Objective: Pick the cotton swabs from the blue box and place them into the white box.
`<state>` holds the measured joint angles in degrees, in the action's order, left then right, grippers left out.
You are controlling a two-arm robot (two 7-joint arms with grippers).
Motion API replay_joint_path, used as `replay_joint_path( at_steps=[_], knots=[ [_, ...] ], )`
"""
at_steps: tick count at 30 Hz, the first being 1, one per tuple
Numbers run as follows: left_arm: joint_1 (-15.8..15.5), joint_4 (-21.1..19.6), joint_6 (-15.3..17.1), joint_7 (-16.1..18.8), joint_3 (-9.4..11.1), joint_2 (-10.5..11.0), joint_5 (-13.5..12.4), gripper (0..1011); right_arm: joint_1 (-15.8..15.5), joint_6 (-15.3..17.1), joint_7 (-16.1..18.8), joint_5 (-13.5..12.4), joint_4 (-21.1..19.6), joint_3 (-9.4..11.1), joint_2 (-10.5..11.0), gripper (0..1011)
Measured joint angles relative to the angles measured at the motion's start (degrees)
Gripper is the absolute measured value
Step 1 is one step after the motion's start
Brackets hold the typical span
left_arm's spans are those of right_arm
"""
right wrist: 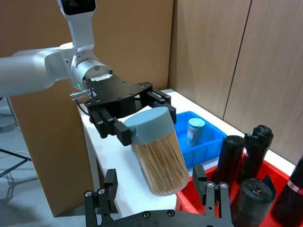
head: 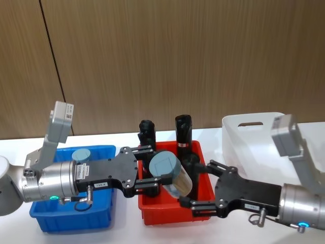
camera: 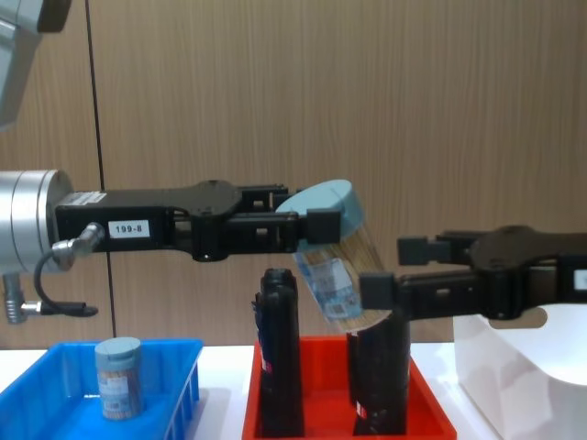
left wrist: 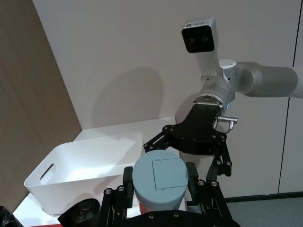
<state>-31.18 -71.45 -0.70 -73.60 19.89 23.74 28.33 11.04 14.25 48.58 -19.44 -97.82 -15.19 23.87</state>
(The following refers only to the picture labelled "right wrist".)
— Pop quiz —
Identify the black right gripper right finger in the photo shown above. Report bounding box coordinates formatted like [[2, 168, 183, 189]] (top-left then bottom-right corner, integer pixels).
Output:
[[192, 164, 232, 223]]

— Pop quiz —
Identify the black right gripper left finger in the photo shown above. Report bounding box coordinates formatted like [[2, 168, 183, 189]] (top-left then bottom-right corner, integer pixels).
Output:
[[84, 168, 118, 227]]

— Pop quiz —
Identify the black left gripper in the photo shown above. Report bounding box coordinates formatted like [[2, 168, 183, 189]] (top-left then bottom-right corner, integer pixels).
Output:
[[84, 74, 177, 146]]

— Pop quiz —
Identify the toothpick jar with grey-blue lid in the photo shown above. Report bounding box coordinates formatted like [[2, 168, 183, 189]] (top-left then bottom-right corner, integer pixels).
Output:
[[123, 106, 190, 197]]

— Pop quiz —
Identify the red plastic bin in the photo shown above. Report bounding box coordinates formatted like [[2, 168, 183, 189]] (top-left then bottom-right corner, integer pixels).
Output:
[[175, 153, 303, 227]]

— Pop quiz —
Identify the black garbage bag roll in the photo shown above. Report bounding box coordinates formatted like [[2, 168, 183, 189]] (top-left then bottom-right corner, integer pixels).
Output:
[[231, 177, 276, 227], [210, 135, 246, 185], [236, 124, 274, 183]]

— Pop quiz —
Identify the blue plastic bin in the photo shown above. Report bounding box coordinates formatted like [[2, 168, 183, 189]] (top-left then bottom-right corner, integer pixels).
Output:
[[174, 111, 228, 170]]

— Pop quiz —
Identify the small toothpick jar blue lid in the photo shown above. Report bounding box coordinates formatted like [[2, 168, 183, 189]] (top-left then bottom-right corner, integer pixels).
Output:
[[186, 118, 205, 148]]

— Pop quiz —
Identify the black roll with red label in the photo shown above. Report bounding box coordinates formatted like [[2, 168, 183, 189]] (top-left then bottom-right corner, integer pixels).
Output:
[[271, 153, 303, 227]]

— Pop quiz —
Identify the black metal stand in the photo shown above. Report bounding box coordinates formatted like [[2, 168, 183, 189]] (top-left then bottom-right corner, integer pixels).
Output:
[[0, 148, 32, 201]]

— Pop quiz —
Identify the dark cable with silver plug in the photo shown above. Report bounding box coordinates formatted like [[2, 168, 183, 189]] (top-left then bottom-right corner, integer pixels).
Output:
[[70, 88, 96, 117]]

